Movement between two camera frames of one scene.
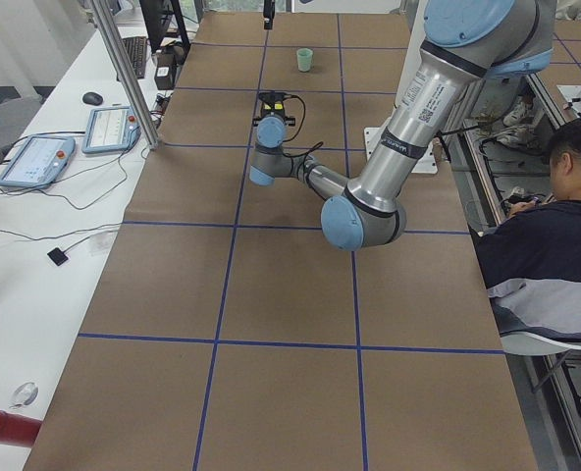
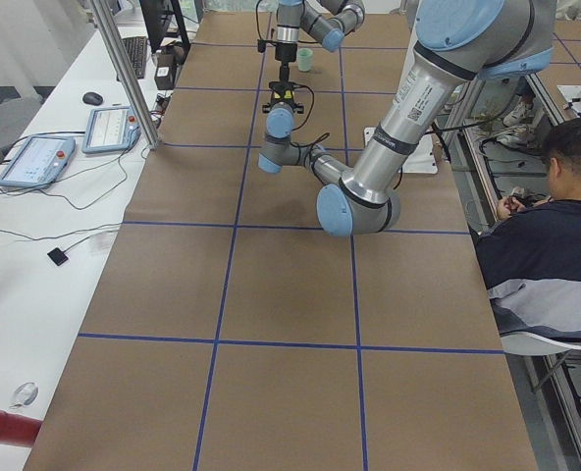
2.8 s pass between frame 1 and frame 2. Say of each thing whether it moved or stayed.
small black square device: stayed
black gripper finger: moved
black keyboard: stayed
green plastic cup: stayed
